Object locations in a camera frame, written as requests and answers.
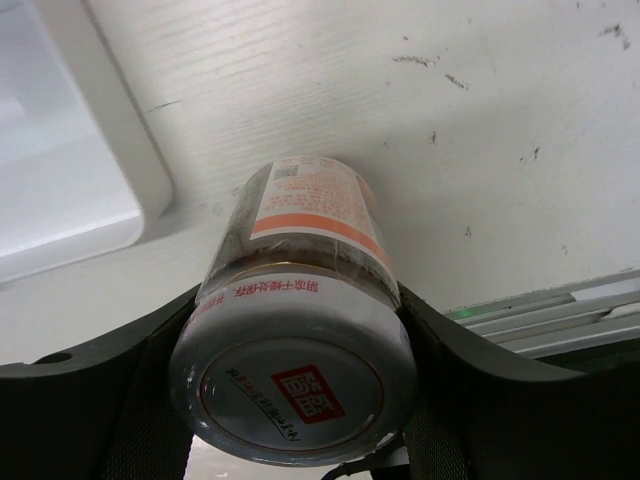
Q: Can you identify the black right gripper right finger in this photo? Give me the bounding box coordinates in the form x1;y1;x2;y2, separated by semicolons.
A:
399;288;639;479

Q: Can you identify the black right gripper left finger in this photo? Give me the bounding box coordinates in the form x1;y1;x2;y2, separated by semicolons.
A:
1;290;196;479

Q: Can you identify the short white-lid jar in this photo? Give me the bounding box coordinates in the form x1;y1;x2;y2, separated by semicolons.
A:
168;156;418;467

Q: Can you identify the white tiered organizer tray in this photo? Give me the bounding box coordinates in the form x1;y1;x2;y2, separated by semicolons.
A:
1;1;173;282

